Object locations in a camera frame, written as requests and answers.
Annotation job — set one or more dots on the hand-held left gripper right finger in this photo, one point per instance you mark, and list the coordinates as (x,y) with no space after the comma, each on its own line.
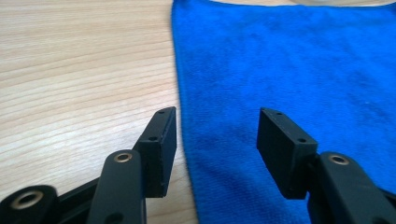
(286,155)

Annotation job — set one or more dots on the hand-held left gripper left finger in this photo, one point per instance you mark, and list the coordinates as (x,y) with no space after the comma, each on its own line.
(157,161)

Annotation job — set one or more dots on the blue cloth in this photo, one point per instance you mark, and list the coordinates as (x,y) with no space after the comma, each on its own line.
(280,62)

